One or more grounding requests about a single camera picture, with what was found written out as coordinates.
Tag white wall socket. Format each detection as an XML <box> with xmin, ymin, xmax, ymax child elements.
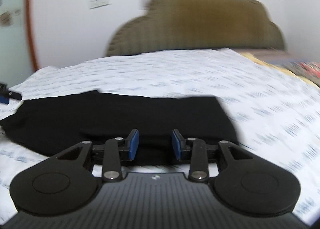
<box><xmin>88</xmin><ymin>0</ymin><xmax>111</xmax><ymax>9</ymax></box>

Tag wooden door frame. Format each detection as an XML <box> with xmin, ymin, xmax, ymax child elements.
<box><xmin>24</xmin><ymin>0</ymin><xmax>39</xmax><ymax>72</ymax></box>

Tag olive upholstered headboard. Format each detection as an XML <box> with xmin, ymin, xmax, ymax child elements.
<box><xmin>106</xmin><ymin>0</ymin><xmax>285</xmax><ymax>57</ymax></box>

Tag floral glass door panel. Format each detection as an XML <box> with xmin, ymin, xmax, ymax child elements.
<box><xmin>0</xmin><ymin>0</ymin><xmax>33</xmax><ymax>87</ymax></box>

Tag floral patterned blanket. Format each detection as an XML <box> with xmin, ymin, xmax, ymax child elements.
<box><xmin>284</xmin><ymin>61</ymin><xmax>319</xmax><ymax>86</ymax></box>

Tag black pants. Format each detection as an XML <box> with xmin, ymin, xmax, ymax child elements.
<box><xmin>1</xmin><ymin>91</ymin><xmax>239</xmax><ymax>166</ymax></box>

